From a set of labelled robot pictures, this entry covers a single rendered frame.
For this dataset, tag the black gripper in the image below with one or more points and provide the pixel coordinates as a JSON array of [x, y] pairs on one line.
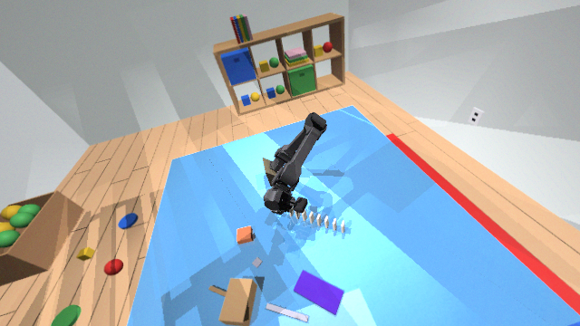
[[299, 205]]

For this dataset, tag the purple flat block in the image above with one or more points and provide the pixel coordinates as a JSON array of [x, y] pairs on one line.
[[318, 291]]

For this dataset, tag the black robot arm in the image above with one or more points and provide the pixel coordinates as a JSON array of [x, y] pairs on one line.
[[289, 160]]

